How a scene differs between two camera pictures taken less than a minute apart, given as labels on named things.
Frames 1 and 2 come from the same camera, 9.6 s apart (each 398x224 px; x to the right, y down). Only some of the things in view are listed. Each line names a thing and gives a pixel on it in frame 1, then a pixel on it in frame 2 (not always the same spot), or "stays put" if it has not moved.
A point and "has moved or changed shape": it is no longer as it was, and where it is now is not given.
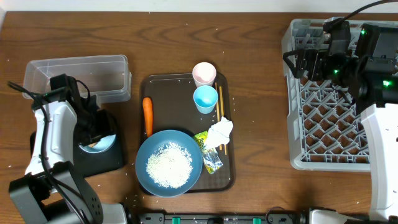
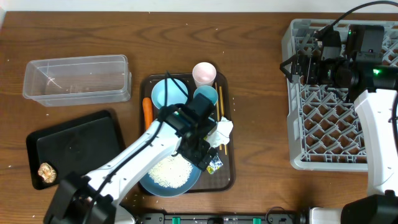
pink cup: x=204 y=74 stays put
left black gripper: x=109 y=128 -> x=203 y=157
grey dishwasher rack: x=326 y=131 stays put
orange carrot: x=147 y=106 stays put
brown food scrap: x=92 y=145 has moved or changed shape
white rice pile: x=170 y=166 stays put
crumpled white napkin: x=219 y=134 stays put
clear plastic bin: x=107 y=76 stays put
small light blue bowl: x=101 y=145 -> x=174 y=94
